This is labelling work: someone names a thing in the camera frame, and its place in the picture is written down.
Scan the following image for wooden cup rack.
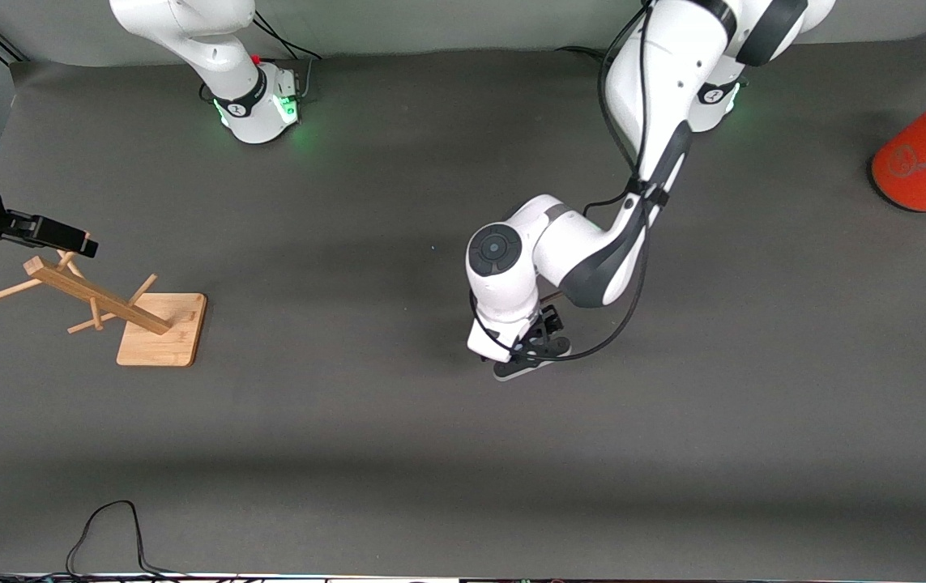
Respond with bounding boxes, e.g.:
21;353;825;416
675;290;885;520
0;231;208;368

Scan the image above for dark grey table mat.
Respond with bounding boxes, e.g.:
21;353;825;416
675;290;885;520
0;28;926;580

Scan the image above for looped black floor cable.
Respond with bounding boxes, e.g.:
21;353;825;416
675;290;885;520
66;500;196;581

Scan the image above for black right arm base cables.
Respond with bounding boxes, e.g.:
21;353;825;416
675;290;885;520
252;12;327;100

